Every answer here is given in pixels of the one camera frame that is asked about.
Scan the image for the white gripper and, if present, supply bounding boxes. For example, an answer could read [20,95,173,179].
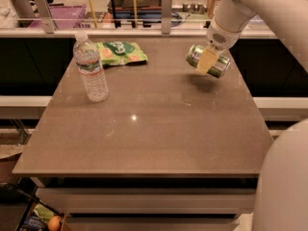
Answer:
[196,19,243,75]

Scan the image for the green soda can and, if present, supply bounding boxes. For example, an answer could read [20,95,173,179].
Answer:
[186,45,230,78]

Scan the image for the green snack bag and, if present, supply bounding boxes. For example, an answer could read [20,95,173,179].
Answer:
[95,40,148,66]

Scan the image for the clear plastic water bottle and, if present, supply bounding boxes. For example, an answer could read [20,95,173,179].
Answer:
[73,31,109,102]

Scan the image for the purple plastic crate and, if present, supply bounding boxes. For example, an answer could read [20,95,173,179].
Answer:
[30,5,86,29]

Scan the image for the upper grey drawer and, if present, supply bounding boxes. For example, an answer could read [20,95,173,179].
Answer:
[37,188,255,215]

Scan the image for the grey drawer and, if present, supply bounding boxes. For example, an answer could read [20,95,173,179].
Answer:
[67,218,239,231]
[37,188,255,215]

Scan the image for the lower grey drawer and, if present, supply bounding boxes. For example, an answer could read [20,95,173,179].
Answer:
[67,218,239,231]

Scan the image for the orange fruit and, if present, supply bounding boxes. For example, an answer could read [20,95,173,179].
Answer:
[47,216,61,231]

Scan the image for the box of snacks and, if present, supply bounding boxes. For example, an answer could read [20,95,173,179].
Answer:
[17,204,72,231]

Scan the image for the metal railing post middle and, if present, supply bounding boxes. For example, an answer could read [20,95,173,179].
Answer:
[162,0,172,35]

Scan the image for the metal railing post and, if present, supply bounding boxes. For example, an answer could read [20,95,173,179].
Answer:
[162,0,172,35]
[34,0,56,34]

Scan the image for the metal railing post left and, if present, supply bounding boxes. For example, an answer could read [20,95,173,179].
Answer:
[34,0,56,34]

